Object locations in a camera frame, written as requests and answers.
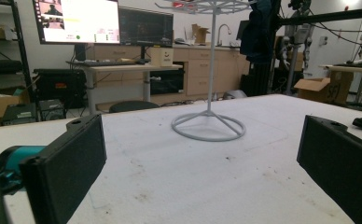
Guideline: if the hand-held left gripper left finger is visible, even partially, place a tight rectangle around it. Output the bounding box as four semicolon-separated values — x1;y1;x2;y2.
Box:
19;113;108;224

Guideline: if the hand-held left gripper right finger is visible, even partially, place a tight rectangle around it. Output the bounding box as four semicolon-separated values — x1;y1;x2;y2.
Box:
296;114;362;224

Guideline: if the white wire display rack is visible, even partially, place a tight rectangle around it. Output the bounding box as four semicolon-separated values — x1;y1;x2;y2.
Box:
154;0;258;143

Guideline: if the grey bench power supply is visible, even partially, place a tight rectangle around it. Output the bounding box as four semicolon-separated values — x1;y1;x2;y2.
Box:
1;102;39;126
38;98;67;122

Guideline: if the large printed cardboard box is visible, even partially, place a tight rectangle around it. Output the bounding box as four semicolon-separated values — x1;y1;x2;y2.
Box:
293;70;355;105

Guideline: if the black equipment case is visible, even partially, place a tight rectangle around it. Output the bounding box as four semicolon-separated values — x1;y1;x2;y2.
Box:
34;68;88;109

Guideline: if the black round stool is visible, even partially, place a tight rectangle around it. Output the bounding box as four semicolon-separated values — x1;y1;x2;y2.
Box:
108;100;160;114

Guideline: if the wooden side table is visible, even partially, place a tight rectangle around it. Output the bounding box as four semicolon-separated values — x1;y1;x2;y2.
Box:
318;63;362;108

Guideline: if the white foam mat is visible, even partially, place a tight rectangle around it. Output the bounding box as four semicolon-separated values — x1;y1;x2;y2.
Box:
0;93;362;224

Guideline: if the black keyboard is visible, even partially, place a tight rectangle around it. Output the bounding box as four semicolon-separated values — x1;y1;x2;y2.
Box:
81;59;138;67

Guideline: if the white-legged wooden desk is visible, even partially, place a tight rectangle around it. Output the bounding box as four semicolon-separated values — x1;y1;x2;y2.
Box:
65;61;184;115

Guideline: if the black metal shelf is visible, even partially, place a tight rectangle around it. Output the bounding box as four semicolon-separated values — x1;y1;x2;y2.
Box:
0;0;35;105

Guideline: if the grey humanoid robot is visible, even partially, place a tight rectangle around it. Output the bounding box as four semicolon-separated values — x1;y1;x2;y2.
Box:
277;0;315;96

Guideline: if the small cardboard box smile print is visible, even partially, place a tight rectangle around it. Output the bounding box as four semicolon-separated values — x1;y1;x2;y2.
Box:
149;46;174;68

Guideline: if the lit computer monitor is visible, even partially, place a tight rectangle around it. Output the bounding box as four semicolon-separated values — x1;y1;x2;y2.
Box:
32;0;121;45

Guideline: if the dark hanging jacket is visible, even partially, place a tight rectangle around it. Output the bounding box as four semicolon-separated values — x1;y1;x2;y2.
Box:
239;0;282;65

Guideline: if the dark computer monitor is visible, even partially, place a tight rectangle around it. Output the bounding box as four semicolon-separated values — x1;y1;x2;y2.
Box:
118;7;174;49

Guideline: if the wooden cabinet counter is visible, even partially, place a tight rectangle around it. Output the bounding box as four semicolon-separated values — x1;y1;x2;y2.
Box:
88;44;252;105

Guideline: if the metal faucet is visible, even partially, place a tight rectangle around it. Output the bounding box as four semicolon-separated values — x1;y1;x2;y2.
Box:
216;23;232;48

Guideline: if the black metal frame strut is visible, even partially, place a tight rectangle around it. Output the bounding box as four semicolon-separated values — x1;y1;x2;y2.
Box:
271;0;362;94

